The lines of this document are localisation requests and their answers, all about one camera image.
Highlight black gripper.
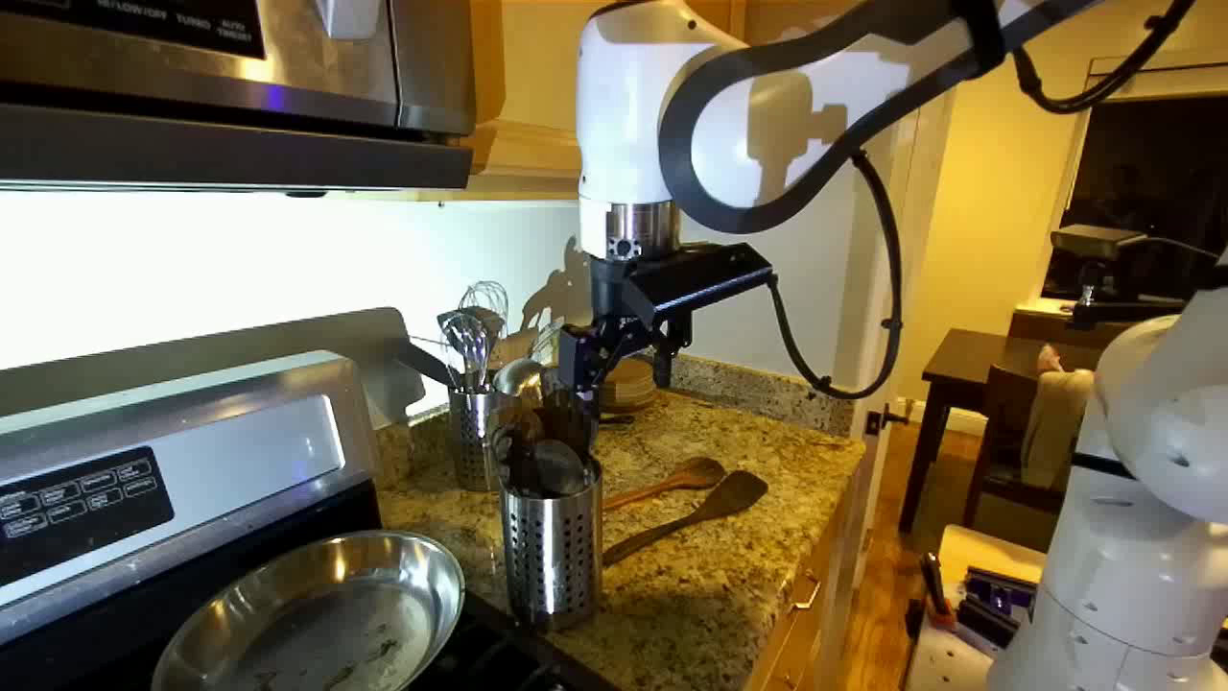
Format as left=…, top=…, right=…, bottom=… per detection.
left=558, top=242, right=703, bottom=416

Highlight dark wooden spatula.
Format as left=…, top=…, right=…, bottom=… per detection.
left=597, top=469, right=770, bottom=567

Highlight small steel cutlery holder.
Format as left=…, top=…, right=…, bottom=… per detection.
left=446, top=380, right=512, bottom=501

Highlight tall perforated steel cutlery holder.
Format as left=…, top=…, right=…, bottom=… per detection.
left=494, top=462, right=606, bottom=633

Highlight stacked wooden bowls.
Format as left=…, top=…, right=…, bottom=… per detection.
left=593, top=357, right=665, bottom=424

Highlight dark wooden utensil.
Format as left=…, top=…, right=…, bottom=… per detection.
left=541, top=380, right=602, bottom=473

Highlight steel ladle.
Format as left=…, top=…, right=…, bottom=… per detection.
left=486, top=357, right=558, bottom=403

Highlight perforated wooden spoon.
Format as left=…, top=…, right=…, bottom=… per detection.
left=602, top=453, right=728, bottom=515

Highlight black slotted turner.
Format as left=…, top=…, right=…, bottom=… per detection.
left=486, top=401, right=550, bottom=501

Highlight wooden base cabinet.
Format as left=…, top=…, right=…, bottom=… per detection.
left=743, top=439, right=890, bottom=691

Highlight dark wooden side table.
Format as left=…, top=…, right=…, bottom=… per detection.
left=893, top=323, right=1104, bottom=537

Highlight steel frying pan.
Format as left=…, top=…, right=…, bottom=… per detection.
left=150, top=529, right=473, bottom=691

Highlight white robot cart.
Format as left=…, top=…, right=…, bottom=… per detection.
left=898, top=517, right=1059, bottom=691

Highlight stainless steel gas range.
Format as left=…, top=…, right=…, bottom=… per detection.
left=0, top=305, right=619, bottom=691

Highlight stainless steel microwave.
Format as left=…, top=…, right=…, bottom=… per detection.
left=0, top=0, right=481, bottom=196

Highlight black screen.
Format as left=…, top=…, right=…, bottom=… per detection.
left=1062, top=94, right=1228, bottom=309

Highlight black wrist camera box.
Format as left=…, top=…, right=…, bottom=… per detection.
left=637, top=242, right=780, bottom=328

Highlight steel wire whisk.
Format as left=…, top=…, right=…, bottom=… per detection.
left=439, top=278, right=515, bottom=395

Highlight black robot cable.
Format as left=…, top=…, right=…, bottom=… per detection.
left=657, top=0, right=1201, bottom=403

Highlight light wooden wall cabinet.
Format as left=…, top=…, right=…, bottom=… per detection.
left=464, top=0, right=761, bottom=204

